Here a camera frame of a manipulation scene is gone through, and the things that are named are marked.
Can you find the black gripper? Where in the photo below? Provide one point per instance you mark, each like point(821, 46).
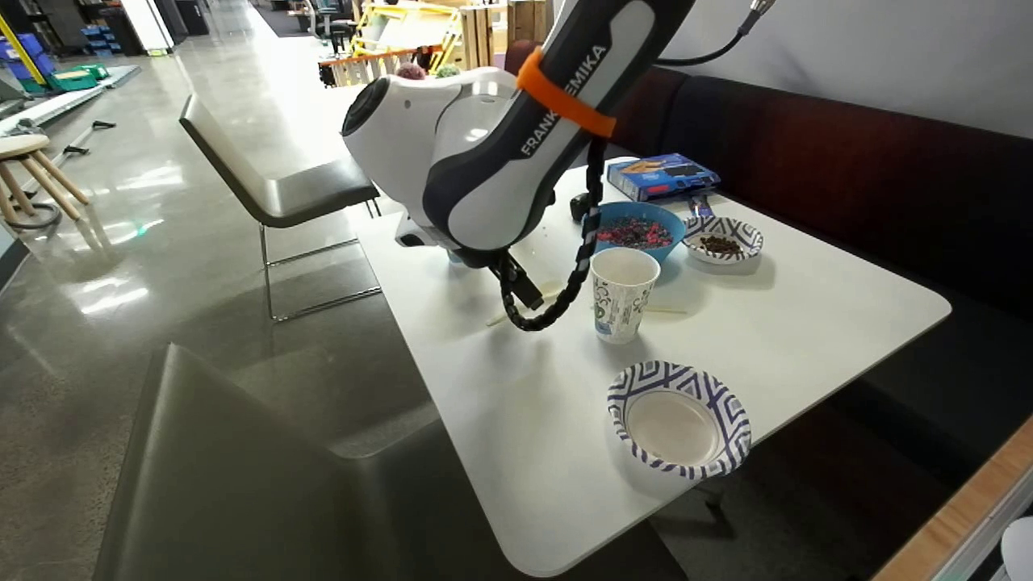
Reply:
point(503, 275)

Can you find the red green blue pebbles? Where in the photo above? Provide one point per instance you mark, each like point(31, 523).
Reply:
point(640, 230)

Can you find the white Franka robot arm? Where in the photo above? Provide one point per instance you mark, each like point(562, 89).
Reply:
point(472, 141)

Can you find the printed paper cup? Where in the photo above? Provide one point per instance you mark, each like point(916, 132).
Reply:
point(619, 301)

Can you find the blue plastic bowl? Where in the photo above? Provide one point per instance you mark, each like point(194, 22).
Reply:
point(655, 246)

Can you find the patterned paper bowl brown contents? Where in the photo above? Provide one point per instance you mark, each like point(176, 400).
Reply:
point(743, 230)

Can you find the blue cardboard box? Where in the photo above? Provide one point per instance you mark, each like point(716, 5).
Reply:
point(663, 175)

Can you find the brown food pieces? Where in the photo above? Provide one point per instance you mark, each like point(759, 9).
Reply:
point(716, 246)

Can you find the black seat metal chair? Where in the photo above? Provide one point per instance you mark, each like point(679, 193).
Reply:
point(290, 195)

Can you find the black upholstered sofa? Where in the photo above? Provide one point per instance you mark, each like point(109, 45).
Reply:
point(861, 164)

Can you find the wooden stool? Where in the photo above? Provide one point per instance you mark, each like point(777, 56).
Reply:
point(33, 164)

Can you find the white cap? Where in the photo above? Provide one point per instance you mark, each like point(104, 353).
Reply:
point(1019, 550)

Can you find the wooden frame beam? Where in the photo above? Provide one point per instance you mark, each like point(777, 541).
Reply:
point(946, 519)

